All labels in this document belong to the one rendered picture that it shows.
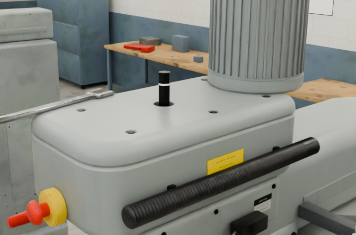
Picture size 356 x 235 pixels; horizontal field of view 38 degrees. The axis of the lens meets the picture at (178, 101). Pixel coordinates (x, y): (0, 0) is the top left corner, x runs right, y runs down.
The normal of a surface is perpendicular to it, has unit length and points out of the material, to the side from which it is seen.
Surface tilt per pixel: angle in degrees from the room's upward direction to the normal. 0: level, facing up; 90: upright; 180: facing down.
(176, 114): 0
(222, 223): 90
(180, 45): 90
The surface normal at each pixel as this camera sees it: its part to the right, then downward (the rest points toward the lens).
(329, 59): -0.75, 0.18
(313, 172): 0.66, 0.22
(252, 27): -0.22, 0.27
